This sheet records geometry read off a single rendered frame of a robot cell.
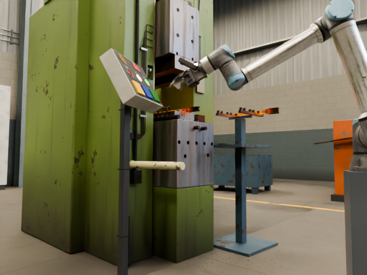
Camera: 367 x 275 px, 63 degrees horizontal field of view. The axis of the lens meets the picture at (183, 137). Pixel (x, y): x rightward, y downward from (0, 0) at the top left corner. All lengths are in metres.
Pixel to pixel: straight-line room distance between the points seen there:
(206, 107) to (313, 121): 7.32
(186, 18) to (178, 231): 1.46
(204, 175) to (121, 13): 1.22
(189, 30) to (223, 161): 3.96
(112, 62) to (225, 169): 4.61
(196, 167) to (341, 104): 7.73
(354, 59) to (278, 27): 9.23
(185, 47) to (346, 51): 1.06
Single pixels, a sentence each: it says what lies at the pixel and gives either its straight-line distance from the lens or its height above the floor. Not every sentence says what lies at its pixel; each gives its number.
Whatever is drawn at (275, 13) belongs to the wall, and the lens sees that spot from 11.03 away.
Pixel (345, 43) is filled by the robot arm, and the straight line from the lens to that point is 1.64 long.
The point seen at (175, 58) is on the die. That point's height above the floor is 1.34.
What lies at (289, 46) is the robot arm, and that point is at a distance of 1.75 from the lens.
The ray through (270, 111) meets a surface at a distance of 2.40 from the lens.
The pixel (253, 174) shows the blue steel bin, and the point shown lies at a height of 0.36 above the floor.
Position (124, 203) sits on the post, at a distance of 1.63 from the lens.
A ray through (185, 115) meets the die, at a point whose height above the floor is 0.96.
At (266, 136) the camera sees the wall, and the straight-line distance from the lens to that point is 10.15.
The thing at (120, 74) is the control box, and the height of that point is 1.06.
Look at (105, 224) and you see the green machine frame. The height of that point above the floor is 0.23.
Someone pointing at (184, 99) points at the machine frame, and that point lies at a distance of 2.45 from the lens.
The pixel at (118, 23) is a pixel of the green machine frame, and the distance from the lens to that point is 2.13.
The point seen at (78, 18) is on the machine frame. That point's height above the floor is 1.66.
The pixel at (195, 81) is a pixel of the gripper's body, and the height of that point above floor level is 1.07.
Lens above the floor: 0.67
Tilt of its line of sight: 4 degrees up
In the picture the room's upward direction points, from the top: straight up
